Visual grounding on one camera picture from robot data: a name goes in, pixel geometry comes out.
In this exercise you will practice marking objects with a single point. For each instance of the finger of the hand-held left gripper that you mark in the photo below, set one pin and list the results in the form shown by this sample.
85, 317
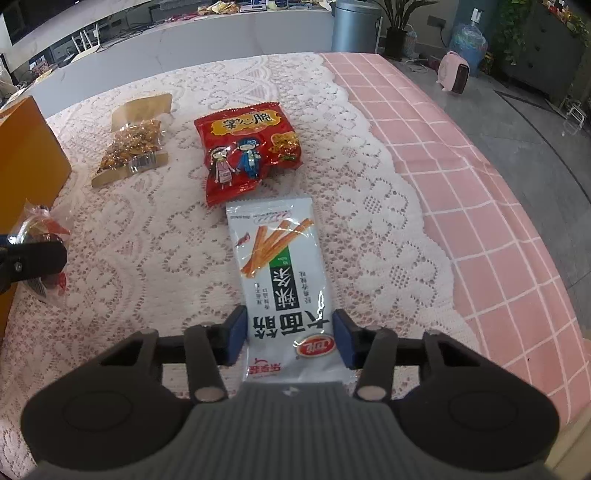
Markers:
32, 261

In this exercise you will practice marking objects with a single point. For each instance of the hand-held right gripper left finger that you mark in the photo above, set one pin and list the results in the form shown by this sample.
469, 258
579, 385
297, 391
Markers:
235, 337

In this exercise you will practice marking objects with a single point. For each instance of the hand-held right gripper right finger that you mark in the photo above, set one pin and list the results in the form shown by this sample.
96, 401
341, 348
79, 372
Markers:
344, 339

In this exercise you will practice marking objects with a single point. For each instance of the clear red snack packet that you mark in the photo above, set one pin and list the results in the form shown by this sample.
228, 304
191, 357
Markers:
41, 221

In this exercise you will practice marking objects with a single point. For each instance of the white snack packet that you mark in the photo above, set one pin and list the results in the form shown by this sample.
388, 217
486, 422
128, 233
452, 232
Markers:
277, 258

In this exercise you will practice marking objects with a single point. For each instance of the orange cardboard box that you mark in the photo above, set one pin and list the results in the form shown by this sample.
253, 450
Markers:
32, 152

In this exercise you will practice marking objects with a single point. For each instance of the white lace tablecloth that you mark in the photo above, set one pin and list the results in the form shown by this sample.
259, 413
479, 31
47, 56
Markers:
161, 254

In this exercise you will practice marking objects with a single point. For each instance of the clear nut snack packet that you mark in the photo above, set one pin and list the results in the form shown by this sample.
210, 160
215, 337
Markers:
129, 143

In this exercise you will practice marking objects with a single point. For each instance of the pink checked tablecloth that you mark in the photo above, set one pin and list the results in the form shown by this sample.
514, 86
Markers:
485, 230

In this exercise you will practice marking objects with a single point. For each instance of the red cartoon snack packet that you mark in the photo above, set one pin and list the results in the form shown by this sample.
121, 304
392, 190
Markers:
244, 147

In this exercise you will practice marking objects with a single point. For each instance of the white router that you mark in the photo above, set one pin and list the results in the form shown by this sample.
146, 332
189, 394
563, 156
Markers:
87, 41

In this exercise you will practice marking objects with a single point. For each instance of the black television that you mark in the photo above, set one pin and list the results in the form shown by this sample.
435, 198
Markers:
41, 14

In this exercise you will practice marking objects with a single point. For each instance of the white television console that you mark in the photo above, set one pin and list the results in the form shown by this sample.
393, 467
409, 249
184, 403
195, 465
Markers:
207, 41

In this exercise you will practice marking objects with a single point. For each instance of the pink space heater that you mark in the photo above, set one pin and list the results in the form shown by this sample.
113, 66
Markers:
455, 71

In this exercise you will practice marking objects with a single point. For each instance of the long-leaved potted plant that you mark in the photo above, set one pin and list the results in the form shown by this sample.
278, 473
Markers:
397, 32

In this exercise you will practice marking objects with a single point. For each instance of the blue metal trash bin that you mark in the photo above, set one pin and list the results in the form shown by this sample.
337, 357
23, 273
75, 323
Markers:
355, 25

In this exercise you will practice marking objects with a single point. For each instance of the yellow snack bags pile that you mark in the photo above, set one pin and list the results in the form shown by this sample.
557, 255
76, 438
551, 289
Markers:
219, 7

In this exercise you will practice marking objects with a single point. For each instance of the white step stool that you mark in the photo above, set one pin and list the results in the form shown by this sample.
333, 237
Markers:
572, 115

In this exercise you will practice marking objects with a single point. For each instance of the blue water jug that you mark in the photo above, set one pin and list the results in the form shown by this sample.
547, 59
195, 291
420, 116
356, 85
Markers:
468, 41

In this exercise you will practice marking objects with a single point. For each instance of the dark grey cabinet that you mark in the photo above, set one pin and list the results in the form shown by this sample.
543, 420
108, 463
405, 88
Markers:
545, 55

